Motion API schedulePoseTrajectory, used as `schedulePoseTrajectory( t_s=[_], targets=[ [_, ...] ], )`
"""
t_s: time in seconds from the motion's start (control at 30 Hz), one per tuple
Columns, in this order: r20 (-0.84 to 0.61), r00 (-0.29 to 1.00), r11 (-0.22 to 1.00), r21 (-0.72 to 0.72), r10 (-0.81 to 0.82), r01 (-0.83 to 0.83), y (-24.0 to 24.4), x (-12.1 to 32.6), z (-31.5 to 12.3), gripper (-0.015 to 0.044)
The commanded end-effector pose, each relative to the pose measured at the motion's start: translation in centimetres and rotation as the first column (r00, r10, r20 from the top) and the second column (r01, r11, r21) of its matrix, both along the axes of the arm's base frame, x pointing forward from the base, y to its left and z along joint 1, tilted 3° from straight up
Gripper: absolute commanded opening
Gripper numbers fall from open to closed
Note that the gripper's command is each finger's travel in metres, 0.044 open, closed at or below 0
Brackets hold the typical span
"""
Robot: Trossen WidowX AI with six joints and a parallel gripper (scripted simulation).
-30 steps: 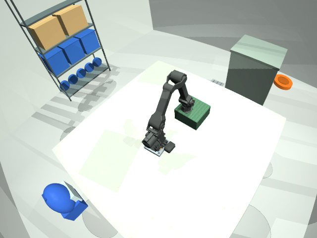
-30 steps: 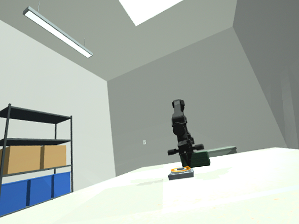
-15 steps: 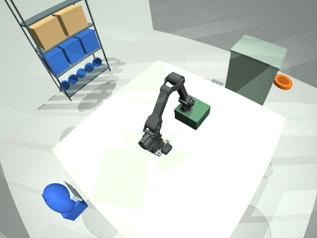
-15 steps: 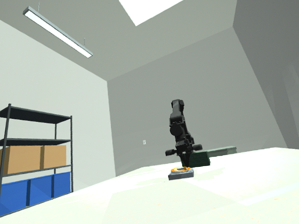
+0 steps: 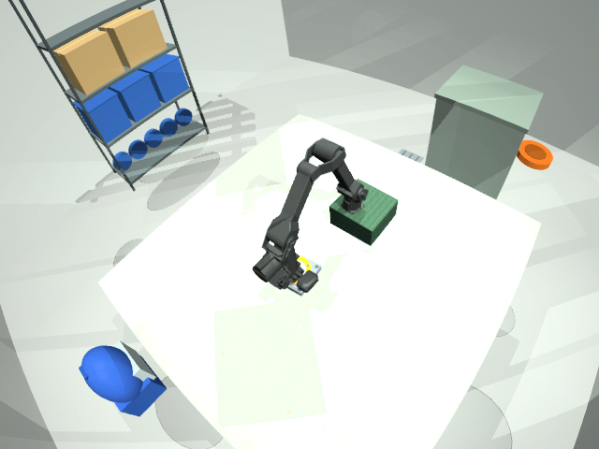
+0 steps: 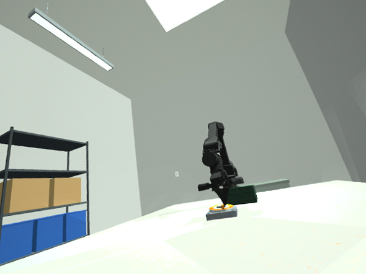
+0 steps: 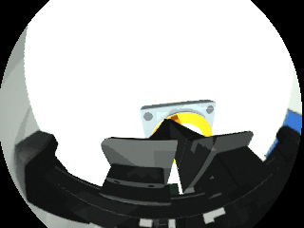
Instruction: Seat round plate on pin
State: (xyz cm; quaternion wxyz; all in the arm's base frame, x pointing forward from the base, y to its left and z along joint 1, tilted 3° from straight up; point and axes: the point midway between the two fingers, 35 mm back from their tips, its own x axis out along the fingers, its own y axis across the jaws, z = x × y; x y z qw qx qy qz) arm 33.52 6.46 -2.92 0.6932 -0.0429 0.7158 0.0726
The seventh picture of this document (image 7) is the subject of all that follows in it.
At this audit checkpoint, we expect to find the yellow round plate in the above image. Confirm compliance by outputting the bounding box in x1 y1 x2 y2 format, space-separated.
152 111 212 137

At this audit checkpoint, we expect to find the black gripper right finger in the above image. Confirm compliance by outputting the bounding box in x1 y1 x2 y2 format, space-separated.
167 119 255 194

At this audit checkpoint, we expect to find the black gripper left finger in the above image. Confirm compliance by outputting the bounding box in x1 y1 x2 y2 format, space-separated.
100 119 178 186

